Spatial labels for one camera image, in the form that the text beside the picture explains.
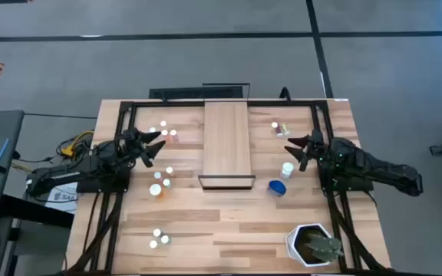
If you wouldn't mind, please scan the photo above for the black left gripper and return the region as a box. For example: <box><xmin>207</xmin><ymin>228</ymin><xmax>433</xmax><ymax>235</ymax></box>
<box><xmin>119</xmin><ymin>127</ymin><xmax>167</xmax><ymax>169</ymax></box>

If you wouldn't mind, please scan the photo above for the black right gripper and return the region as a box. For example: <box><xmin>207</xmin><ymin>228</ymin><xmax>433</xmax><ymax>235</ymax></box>
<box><xmin>284</xmin><ymin>128</ymin><xmax>326</xmax><ymax>173</ymax></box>

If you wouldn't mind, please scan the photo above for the white medicine bottle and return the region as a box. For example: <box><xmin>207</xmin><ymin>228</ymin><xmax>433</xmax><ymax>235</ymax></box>
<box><xmin>280</xmin><ymin>161</ymin><xmax>295</xmax><ymax>180</ymax></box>

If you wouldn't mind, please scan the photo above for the blue-lidded Tums jar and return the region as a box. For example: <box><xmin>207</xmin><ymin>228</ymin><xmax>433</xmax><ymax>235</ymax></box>
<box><xmin>267</xmin><ymin>179</ymin><xmax>288</xmax><ymax>198</ymax></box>

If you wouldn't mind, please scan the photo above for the large orange pill bottle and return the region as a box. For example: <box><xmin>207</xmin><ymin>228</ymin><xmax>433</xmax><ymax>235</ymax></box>
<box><xmin>148</xmin><ymin>182</ymin><xmax>167</xmax><ymax>200</ymax></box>

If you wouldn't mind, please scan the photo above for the black perforated panel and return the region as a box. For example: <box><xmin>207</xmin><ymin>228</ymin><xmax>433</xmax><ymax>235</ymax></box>
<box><xmin>148</xmin><ymin>86</ymin><xmax>244</xmax><ymax>100</ymax></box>

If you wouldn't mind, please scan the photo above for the white hexagonal planter pot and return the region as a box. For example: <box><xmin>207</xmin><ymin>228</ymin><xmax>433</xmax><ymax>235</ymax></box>
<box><xmin>285</xmin><ymin>223</ymin><xmax>339</xmax><ymax>268</ymax></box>

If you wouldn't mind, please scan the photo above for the green cactus plant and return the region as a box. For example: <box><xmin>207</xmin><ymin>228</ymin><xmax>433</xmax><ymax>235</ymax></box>
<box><xmin>304</xmin><ymin>232</ymin><xmax>345</xmax><ymax>264</ymax></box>

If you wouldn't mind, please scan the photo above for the white paper sign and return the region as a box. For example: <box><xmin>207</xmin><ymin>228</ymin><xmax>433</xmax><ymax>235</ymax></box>
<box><xmin>45</xmin><ymin>182</ymin><xmax>79</xmax><ymax>215</ymax></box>

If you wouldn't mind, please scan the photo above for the black aluminium rig frame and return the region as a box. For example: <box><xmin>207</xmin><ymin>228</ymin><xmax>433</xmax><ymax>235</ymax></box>
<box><xmin>63</xmin><ymin>99</ymin><xmax>394</xmax><ymax>276</ymax></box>

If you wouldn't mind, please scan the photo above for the wooden shelf with black frame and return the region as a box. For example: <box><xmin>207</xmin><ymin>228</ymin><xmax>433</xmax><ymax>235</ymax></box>
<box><xmin>197</xmin><ymin>100</ymin><xmax>256</xmax><ymax>192</ymax></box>

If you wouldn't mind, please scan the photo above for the yellow cable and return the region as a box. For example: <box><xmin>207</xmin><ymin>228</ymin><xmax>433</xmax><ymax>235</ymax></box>
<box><xmin>12</xmin><ymin>130</ymin><xmax>95</xmax><ymax>173</ymax></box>

